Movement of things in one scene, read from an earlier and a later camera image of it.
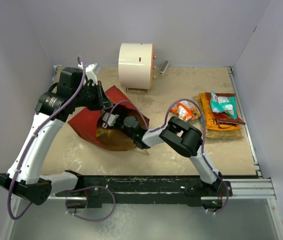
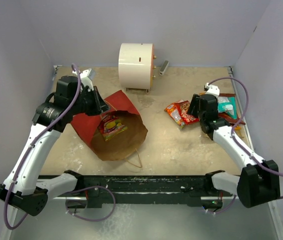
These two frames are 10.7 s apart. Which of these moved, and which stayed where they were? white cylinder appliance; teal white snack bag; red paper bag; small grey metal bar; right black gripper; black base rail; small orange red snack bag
Moved: right black gripper; red paper bag; small orange red snack bag
Stayed: small grey metal bar; white cylinder appliance; black base rail; teal white snack bag
